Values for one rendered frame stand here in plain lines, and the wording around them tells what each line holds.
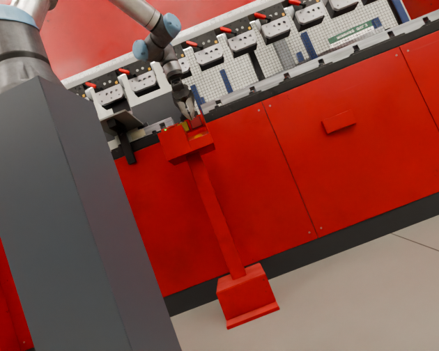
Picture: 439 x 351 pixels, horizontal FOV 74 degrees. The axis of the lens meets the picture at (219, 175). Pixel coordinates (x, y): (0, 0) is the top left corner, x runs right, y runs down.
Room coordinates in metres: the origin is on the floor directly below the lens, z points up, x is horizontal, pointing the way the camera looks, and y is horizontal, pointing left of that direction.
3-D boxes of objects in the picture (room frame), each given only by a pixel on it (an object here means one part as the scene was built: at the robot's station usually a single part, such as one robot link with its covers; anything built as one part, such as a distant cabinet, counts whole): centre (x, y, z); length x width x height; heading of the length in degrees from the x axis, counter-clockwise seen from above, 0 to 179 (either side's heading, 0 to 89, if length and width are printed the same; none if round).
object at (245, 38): (1.57, -0.39, 1.26); 0.15 x 0.09 x 0.17; 88
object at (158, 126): (1.59, 0.33, 0.92); 0.39 x 0.06 x 0.10; 88
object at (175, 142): (1.22, 0.07, 0.75); 0.20 x 0.16 x 0.18; 90
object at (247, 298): (1.19, 0.07, 0.06); 0.25 x 0.20 x 0.12; 0
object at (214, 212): (1.22, 0.07, 0.39); 0.06 x 0.06 x 0.54; 0
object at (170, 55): (1.19, 0.03, 1.11); 0.09 x 0.08 x 0.11; 140
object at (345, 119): (1.41, -0.64, 0.59); 0.15 x 0.02 x 0.07; 88
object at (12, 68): (0.61, 0.33, 0.82); 0.15 x 0.15 x 0.10
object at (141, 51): (1.10, 0.07, 1.10); 0.11 x 0.11 x 0.08; 50
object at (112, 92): (1.59, 0.41, 1.26); 0.15 x 0.09 x 0.17; 88
